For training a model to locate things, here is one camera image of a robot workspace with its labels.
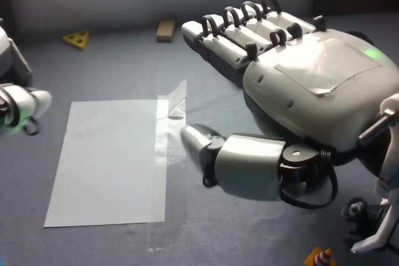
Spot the grey table cloth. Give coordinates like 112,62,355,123
0,13,399,266

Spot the white paper sheet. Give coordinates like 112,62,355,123
43,99,169,228

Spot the yellow triangle block with holes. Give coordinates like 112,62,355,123
62,30,90,51

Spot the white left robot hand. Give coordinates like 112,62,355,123
0,18,53,138

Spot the brown wooden block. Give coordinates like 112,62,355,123
155,18,177,44

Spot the toy traffic cone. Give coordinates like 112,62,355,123
304,246,339,266

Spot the clear tape strip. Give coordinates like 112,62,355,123
148,78,188,253

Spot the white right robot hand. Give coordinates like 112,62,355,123
180,0,399,210

